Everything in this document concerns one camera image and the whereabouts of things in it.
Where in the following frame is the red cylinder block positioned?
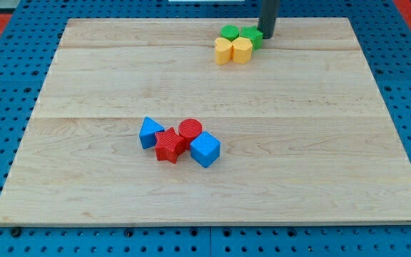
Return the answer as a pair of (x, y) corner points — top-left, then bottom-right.
(178, 119), (203, 150)

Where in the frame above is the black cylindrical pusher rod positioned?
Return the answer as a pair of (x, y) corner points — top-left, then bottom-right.
(258, 0), (280, 39)

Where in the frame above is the green star block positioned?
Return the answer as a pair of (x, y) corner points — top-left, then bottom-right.
(240, 26), (263, 50)

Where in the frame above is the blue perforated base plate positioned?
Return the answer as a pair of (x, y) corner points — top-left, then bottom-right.
(0, 1), (411, 256)

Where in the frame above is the blue triangle block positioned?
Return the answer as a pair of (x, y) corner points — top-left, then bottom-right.
(139, 116), (164, 149)

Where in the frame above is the yellow heart block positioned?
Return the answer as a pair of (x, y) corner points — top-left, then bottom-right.
(214, 37), (233, 65)

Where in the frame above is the blue cube block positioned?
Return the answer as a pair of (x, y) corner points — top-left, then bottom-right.
(190, 131), (220, 168)

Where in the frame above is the green cylinder block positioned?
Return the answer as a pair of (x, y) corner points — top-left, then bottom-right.
(220, 24), (240, 41)

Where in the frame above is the yellow hexagon block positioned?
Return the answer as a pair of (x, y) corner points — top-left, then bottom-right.
(232, 37), (253, 64)

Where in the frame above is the red star block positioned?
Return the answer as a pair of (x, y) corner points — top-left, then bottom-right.
(155, 127), (186, 163)

